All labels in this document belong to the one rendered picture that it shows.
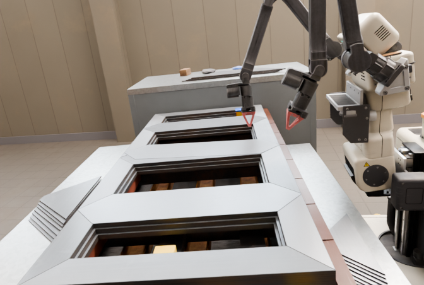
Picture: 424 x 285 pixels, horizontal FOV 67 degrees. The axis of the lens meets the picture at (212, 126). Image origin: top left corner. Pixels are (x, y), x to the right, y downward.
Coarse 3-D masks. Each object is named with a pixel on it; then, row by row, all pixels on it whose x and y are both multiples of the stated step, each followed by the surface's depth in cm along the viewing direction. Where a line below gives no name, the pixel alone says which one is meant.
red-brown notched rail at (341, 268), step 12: (264, 108) 221; (276, 132) 171; (288, 156) 139; (300, 180) 117; (312, 204) 101; (312, 216) 95; (324, 228) 89; (324, 240) 85; (336, 252) 80; (336, 264) 76; (336, 276) 73; (348, 276) 72
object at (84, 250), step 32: (224, 128) 180; (128, 160) 145; (160, 160) 141; (192, 160) 138; (224, 160) 137; (256, 160) 136; (96, 224) 98; (128, 224) 97; (160, 224) 96; (192, 224) 95; (224, 224) 95; (256, 224) 94
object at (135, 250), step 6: (156, 186) 154; (162, 186) 156; (168, 186) 147; (132, 246) 114; (138, 246) 114; (144, 246) 113; (150, 246) 111; (126, 252) 108; (132, 252) 111; (138, 252) 110; (144, 252) 104; (150, 252) 110
